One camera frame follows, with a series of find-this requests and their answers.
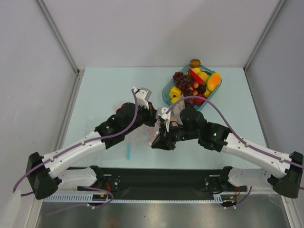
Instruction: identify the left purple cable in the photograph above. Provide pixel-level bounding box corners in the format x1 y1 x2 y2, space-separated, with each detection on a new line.
13 90 140 209

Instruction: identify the blue zipper bag strip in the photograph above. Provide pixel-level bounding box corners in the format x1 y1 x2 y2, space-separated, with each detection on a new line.
126 144 131 160

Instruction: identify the brown kiwi fruit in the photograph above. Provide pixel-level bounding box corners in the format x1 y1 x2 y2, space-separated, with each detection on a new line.
189 59 201 68

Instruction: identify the dark purple plum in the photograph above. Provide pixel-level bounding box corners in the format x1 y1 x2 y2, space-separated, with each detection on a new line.
197 85 206 94

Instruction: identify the purple cable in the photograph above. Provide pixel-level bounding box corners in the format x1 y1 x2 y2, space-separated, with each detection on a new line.
166 95 304 209
13 90 140 209

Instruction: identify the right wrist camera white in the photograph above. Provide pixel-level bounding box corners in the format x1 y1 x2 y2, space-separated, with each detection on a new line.
156 107 171 132

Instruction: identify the pink dotted zip bag stack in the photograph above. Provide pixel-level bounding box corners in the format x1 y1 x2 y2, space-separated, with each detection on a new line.
85 102 157 148

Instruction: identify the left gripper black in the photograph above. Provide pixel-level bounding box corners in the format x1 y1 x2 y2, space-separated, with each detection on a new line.
123 100 157 134

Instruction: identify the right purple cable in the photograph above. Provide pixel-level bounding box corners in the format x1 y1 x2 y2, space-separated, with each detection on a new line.
166 95 304 209

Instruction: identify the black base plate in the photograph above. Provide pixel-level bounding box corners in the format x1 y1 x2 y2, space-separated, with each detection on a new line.
92 168 247 197

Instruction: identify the clear zip bag pink zipper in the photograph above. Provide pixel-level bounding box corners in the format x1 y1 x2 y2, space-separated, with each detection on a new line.
129 102 185 146

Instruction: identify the left aluminium frame post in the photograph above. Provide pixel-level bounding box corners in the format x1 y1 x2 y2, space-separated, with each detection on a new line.
35 0 80 74

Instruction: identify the right aluminium frame post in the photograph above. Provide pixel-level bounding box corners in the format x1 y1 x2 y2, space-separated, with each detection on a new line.
244 0 287 72

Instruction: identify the white slotted cable duct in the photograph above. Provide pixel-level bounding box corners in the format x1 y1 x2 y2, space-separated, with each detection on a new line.
43 192 237 204

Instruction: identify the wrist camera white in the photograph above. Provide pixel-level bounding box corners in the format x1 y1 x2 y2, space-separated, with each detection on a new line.
132 87 152 110
156 107 171 132

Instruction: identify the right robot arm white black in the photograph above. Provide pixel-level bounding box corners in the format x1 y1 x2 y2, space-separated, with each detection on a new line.
152 108 304 199

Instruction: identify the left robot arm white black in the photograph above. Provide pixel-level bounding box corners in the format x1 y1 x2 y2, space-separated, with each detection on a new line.
26 103 157 200

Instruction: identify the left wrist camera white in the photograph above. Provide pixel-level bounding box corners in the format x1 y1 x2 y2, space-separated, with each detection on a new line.
132 87 152 110

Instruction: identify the red apple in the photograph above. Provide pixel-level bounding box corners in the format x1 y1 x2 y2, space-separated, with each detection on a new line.
194 93 206 106

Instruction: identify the dark red grape bunch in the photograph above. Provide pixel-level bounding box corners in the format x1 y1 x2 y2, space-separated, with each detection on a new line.
172 72 192 96

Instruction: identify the red chili pepper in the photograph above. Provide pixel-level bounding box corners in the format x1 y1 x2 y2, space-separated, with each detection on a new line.
188 68 204 85

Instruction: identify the orange mango piece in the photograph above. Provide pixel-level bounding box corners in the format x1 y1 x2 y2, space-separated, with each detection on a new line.
207 72 221 91

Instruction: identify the aluminium frame post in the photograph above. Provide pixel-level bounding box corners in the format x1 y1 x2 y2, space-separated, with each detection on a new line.
244 0 287 72
35 0 80 74

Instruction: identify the yellow lemon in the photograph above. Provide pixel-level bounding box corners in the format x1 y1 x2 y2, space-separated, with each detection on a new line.
192 67 208 82

